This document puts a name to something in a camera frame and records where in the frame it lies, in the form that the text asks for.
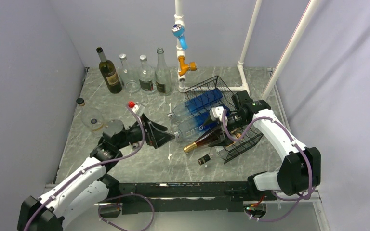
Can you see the orange pipe valve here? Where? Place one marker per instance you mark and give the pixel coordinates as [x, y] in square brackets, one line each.
[184, 68]

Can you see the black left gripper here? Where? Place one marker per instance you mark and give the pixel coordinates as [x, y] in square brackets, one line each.
[158, 138]

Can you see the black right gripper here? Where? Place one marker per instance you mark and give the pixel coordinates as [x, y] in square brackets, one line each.
[220, 141]

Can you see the clear blue bottle lower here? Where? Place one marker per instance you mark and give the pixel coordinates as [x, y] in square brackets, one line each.
[193, 127]

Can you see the clear black-capped bottle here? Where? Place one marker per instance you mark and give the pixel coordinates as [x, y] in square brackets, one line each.
[216, 153]

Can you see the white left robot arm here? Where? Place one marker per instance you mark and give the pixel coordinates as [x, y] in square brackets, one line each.
[90, 183]

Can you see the clear bottle dark label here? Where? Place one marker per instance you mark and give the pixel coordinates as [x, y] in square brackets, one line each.
[128, 75]

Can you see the black wire wine rack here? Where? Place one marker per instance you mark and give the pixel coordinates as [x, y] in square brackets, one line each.
[251, 138]

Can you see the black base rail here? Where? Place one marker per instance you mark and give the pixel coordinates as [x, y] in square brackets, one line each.
[232, 196]

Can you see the white diagonal pole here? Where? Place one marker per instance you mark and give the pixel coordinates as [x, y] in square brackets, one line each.
[294, 40]

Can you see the brown gold-capped wine bottle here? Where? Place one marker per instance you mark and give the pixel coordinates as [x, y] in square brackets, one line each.
[201, 143]

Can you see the clear blue bottle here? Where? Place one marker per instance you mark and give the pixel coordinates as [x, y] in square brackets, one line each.
[196, 105]
[193, 127]

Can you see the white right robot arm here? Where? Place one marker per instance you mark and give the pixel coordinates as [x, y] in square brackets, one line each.
[300, 170]

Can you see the clear blue bottle upper left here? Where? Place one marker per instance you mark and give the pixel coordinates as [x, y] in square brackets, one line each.
[196, 105]

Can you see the dark green wine bottle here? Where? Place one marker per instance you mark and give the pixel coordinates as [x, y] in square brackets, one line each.
[109, 72]

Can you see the tall clear open-neck bottle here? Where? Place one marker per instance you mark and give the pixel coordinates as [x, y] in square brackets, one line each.
[163, 75]

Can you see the round clear flask bottle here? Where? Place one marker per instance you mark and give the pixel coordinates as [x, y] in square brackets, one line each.
[91, 117]

